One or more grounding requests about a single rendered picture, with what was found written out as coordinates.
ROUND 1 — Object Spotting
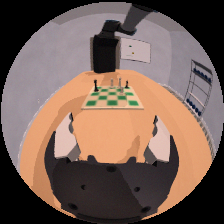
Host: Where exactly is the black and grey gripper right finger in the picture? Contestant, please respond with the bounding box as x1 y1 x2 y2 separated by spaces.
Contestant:
143 115 179 196

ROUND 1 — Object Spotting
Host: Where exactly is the green and cream chessboard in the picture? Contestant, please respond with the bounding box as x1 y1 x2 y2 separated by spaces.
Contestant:
80 85 144 110

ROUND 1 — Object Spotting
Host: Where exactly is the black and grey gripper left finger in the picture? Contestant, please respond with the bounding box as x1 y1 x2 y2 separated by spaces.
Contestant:
44 112 81 191

